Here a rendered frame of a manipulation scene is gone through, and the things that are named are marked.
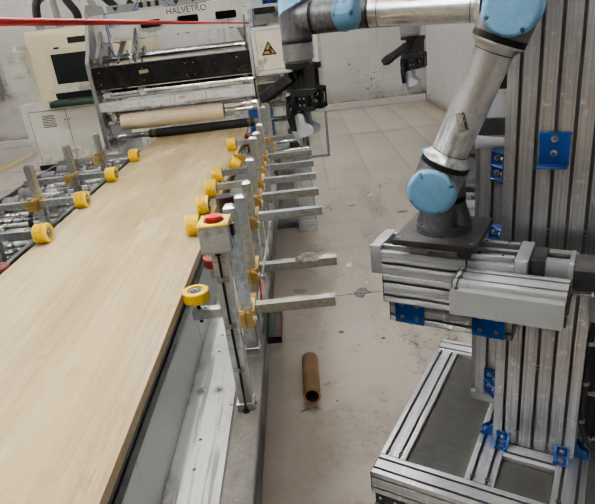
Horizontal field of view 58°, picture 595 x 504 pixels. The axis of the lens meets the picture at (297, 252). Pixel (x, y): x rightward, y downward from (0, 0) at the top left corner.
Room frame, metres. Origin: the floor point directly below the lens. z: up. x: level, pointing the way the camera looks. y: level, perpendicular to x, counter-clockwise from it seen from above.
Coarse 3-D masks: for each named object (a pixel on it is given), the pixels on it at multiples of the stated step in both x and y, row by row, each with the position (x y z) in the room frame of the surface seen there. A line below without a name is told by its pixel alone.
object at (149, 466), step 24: (240, 192) 3.29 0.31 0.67; (216, 288) 2.02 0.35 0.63; (192, 336) 1.51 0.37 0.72; (168, 360) 1.23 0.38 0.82; (192, 360) 1.45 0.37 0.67; (168, 384) 1.19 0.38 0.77; (144, 408) 1.00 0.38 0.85; (168, 408) 1.15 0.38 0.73; (144, 432) 0.97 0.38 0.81; (168, 432) 1.10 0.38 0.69; (144, 456) 0.93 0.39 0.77; (168, 456) 1.06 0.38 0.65; (120, 480) 0.81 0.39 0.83; (144, 480) 0.90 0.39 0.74
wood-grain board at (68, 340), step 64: (128, 192) 2.72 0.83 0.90; (192, 192) 2.57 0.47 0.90; (64, 256) 1.89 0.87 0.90; (128, 256) 1.82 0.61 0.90; (192, 256) 1.74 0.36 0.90; (0, 320) 1.42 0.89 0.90; (64, 320) 1.38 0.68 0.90; (128, 320) 1.33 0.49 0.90; (0, 384) 1.09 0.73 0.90; (64, 384) 1.06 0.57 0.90; (128, 384) 1.02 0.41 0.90; (0, 448) 0.86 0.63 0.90; (64, 448) 0.84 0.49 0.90
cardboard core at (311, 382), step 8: (312, 352) 2.31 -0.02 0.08; (304, 360) 2.25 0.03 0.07; (312, 360) 2.24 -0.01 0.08; (304, 368) 2.19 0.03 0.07; (312, 368) 2.17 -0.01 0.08; (304, 376) 2.13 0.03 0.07; (312, 376) 2.10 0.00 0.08; (304, 384) 2.07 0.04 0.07; (312, 384) 2.04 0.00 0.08; (304, 392) 2.01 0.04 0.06; (312, 392) 2.08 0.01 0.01; (320, 392) 2.02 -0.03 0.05; (312, 400) 2.02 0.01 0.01
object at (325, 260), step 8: (320, 256) 1.70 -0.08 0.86; (328, 256) 1.69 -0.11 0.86; (272, 264) 1.69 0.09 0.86; (280, 264) 1.69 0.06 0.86; (288, 264) 1.69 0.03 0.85; (296, 264) 1.69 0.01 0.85; (304, 264) 1.68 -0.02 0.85; (312, 264) 1.68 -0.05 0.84; (320, 264) 1.68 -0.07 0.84; (328, 264) 1.68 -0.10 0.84; (336, 264) 1.68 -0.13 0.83; (232, 272) 1.69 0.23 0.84; (264, 272) 1.69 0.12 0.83
